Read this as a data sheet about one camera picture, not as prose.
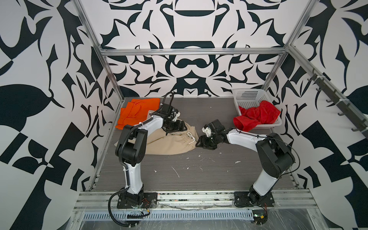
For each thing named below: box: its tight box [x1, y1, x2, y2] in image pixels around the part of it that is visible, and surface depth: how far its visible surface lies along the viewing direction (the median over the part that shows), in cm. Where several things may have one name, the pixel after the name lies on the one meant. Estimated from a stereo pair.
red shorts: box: [232, 100, 281, 132], surface depth 101 cm
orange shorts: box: [115, 97, 161, 131], surface depth 111 cm
